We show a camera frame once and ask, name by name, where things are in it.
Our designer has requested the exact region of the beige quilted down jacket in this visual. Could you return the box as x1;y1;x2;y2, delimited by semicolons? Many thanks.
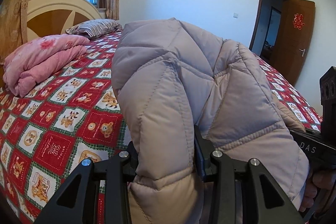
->
112;18;310;223

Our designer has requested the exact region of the person's right hand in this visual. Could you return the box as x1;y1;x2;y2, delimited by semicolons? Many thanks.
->
299;170;336;214

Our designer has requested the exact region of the red cartoon patchwork bedspread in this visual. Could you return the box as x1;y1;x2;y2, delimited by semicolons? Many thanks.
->
1;31;321;223

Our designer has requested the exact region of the red double happiness sticker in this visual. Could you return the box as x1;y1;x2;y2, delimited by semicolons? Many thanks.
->
293;13;305;30

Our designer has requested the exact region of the brown wooden door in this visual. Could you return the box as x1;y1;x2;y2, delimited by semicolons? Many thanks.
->
269;0;315;85

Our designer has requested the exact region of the pink folded quilt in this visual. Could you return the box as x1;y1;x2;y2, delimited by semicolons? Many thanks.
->
3;34;90;98

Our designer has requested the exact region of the striped pillow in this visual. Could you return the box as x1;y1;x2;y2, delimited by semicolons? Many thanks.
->
65;19;122;39

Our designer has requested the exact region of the cream and wood headboard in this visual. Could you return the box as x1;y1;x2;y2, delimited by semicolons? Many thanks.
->
27;0;102;42

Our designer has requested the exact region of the silver door handle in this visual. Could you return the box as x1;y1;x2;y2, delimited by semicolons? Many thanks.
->
299;48;306;57

